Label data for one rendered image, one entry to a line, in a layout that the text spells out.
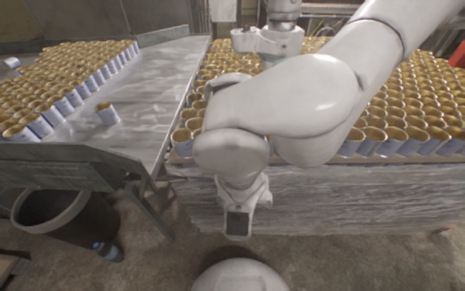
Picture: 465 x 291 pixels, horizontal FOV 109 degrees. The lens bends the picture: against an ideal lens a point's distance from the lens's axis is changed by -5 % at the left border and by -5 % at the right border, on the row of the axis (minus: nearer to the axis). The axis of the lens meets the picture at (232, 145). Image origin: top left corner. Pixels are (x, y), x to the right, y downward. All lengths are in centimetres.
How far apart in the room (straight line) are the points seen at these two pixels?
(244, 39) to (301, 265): 152
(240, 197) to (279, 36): 28
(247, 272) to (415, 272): 131
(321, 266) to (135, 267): 139
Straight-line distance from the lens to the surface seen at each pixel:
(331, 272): 171
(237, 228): 28
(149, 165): 65
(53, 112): 104
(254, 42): 38
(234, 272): 120
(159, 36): 183
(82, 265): 194
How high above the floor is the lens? 154
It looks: 46 degrees down
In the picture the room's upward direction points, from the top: 1 degrees counter-clockwise
